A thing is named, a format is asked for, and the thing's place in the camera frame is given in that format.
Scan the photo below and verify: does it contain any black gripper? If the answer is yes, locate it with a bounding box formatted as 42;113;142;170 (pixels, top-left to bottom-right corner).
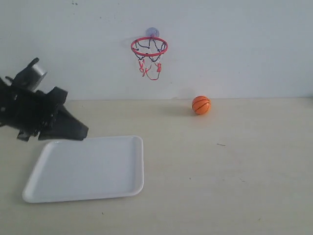
0;57;89;141

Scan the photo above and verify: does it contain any small orange basketball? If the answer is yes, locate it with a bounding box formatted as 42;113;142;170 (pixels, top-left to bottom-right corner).
192;96;211;115

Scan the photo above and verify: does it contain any red mini basketball hoop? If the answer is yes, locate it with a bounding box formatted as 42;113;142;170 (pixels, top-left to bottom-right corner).
131;36;168;81

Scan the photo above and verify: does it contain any white plastic tray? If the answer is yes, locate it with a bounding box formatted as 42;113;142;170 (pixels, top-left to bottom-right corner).
22;136;144;203

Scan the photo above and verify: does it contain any clear suction cup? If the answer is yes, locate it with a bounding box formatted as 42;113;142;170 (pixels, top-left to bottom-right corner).
145;27;159;38

